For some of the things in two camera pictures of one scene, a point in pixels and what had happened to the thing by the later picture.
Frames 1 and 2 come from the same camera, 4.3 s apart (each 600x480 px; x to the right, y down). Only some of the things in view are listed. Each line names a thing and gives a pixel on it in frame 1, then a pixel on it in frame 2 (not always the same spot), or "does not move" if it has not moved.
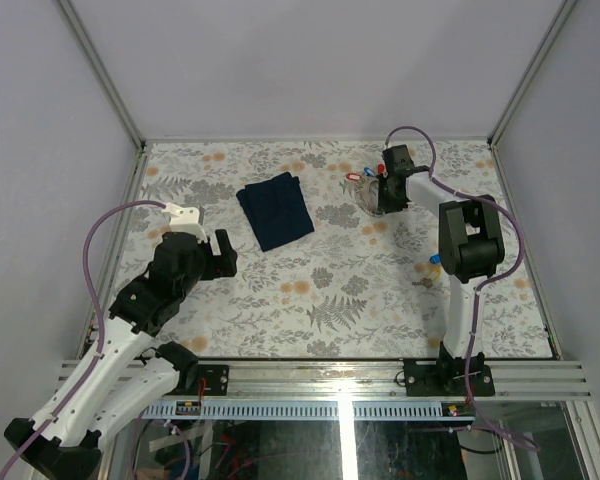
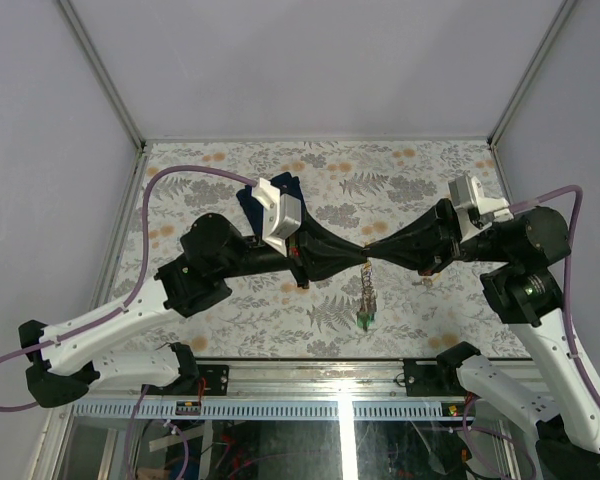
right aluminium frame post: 555,25 does not move
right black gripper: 384,204 → 428,244
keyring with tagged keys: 366,188 → 368,301
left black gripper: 223,266 → 306,246
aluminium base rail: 564,379 does not move
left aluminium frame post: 103,74 does not move
